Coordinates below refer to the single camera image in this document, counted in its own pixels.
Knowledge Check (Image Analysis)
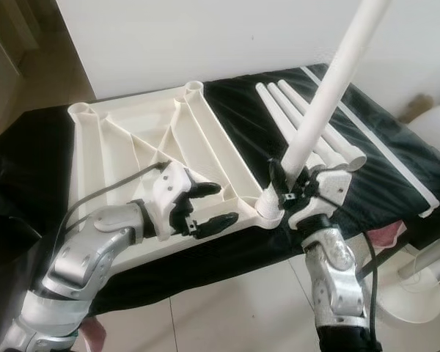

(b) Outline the white plastic table leg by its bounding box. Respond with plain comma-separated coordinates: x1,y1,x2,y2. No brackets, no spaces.
257,83,320,177
257,0,395,224
279,79,368,172
268,82,342,171

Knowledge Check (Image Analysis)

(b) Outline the white plastic children table top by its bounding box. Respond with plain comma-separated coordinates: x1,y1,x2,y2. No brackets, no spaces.
67,81,287,254

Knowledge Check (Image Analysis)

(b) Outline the white tape strip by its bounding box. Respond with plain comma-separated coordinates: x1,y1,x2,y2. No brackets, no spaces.
301,66,439,219

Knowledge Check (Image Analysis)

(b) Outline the pink cloth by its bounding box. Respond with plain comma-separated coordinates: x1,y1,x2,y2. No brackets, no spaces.
373,222,410,249
79,317,105,352

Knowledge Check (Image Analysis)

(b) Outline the black table cloth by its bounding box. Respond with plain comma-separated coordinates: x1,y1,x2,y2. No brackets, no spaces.
0,65,440,316

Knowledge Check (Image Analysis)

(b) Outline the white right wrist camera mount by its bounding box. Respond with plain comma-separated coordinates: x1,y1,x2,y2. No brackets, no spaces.
286,166,354,230

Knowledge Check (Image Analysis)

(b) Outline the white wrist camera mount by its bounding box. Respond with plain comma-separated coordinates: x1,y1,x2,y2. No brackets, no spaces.
153,161,195,239
286,166,354,230

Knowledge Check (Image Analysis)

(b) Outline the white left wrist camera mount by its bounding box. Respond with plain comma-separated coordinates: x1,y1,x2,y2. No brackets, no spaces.
153,161,195,239

